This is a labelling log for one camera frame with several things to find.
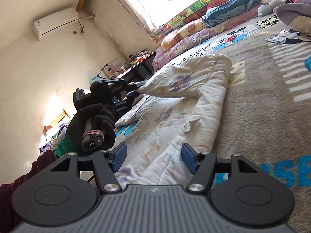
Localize white wall air conditioner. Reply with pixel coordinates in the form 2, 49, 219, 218
33, 7, 79, 41

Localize colourful alphabet foam mat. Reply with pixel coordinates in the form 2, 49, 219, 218
162, 0, 216, 35

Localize black gloved left hand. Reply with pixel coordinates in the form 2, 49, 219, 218
55, 104, 115, 158

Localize grey plush toy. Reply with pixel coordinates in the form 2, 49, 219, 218
257, 0, 286, 17

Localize purple grey folded garment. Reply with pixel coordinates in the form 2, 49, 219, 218
39, 123, 68, 154

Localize blue folded duvet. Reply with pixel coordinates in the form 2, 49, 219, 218
202, 0, 261, 28

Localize white floral quilted garment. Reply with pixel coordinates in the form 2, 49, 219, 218
115, 54, 232, 187

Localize purple and cream garment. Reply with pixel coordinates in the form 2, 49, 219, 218
273, 0, 311, 36

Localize dark cluttered desk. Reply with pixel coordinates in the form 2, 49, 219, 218
117, 51, 156, 83

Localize Mickey Mouse bed blanket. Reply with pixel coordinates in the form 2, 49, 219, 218
166, 15, 310, 232

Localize yellow patterned pillow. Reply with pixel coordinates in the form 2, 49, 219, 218
161, 18, 206, 52

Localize purple floral quilt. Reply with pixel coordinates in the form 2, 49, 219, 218
152, 4, 261, 72

